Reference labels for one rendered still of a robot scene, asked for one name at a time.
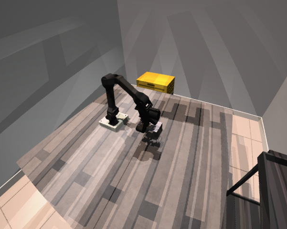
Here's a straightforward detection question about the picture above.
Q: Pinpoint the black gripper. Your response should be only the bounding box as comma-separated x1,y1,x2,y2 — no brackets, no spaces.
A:
136,115,149,133

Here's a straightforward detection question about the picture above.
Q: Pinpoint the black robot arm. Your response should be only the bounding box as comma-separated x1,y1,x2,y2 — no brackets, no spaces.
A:
101,73,161,126

